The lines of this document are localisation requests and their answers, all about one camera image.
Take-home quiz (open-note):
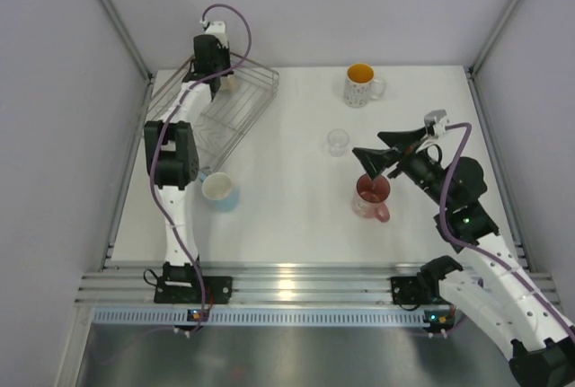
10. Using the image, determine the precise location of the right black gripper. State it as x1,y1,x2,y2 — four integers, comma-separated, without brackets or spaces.
353,126,453,209

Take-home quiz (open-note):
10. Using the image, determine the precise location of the beige ceramic mug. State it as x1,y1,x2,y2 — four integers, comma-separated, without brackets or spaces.
223,22,240,94

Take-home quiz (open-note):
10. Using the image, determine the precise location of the pink cartoon mug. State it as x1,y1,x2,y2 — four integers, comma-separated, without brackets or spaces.
351,173,391,223

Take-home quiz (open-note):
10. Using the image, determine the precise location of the white mug orange inside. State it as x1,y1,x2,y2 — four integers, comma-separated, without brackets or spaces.
343,63,386,108

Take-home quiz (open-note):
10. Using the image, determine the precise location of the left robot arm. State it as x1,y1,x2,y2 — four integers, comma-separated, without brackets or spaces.
144,33,231,268

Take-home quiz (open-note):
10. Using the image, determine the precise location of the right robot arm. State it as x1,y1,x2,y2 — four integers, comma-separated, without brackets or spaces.
352,128,574,386

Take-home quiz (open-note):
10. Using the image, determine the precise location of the clear glass cup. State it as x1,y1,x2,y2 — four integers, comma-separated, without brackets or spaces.
327,128,349,157

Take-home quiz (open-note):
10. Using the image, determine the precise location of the light blue mug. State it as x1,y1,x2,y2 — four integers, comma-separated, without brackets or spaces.
199,172,239,212

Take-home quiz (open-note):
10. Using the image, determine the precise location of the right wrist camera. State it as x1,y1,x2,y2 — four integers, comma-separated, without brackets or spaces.
424,110,449,139

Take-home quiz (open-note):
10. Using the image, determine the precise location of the left aluminium frame post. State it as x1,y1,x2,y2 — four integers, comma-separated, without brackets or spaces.
96,0,153,83

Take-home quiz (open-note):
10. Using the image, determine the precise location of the aluminium frame post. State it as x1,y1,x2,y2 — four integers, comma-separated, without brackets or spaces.
465,0,525,81
96,0,153,83

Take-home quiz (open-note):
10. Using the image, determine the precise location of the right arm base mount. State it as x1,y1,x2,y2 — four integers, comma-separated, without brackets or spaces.
390,256,463,311

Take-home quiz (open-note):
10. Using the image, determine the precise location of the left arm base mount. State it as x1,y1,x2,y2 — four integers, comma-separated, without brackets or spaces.
143,262,233,304

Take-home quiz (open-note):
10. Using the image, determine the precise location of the right aluminium frame post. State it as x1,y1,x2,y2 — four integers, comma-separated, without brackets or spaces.
465,0,525,81

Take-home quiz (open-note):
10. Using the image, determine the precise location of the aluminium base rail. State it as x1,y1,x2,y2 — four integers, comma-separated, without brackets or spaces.
74,261,562,314

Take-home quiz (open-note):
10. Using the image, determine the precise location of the perforated cable tray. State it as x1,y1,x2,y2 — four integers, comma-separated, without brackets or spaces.
93,306,429,328

